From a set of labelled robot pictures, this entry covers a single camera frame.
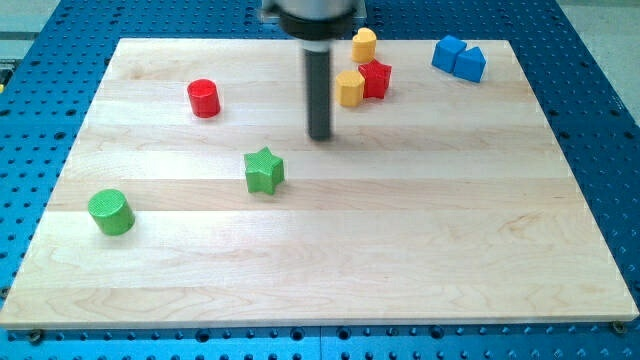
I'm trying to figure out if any blue cube block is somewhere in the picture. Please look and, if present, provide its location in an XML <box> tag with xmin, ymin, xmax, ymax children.
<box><xmin>431</xmin><ymin>35</ymin><xmax>467</xmax><ymax>73</ymax></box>

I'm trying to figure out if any blue pentagon block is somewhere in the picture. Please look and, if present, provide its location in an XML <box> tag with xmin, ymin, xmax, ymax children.
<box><xmin>453</xmin><ymin>47</ymin><xmax>486</xmax><ymax>83</ymax></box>

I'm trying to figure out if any yellow hexagon block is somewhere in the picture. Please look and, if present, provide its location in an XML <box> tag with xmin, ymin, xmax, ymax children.
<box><xmin>335</xmin><ymin>70</ymin><xmax>365</xmax><ymax>107</ymax></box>

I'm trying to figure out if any red cylinder block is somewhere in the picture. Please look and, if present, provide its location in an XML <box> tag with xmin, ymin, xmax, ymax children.
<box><xmin>187</xmin><ymin>79</ymin><xmax>221</xmax><ymax>118</ymax></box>

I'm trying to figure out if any yellow heart block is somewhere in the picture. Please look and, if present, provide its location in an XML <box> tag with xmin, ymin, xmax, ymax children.
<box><xmin>351</xmin><ymin>27</ymin><xmax>377</xmax><ymax>63</ymax></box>

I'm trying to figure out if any red star block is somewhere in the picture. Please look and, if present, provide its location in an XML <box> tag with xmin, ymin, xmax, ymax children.
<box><xmin>358</xmin><ymin>59</ymin><xmax>392</xmax><ymax>99</ymax></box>

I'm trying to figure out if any green star block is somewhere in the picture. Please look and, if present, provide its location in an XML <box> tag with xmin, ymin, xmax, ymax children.
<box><xmin>244</xmin><ymin>147</ymin><xmax>284</xmax><ymax>195</ymax></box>

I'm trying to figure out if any wooden board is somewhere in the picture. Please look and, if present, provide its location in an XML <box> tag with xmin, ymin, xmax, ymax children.
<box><xmin>1</xmin><ymin>38</ymin><xmax>638</xmax><ymax>329</ymax></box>

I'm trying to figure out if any green cylinder block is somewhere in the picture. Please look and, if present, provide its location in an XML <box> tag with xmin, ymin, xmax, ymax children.
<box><xmin>88</xmin><ymin>189</ymin><xmax>135</xmax><ymax>236</ymax></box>

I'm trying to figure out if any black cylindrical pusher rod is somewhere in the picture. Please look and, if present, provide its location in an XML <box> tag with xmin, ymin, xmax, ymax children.
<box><xmin>302</xmin><ymin>40</ymin><xmax>331</xmax><ymax>141</ymax></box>

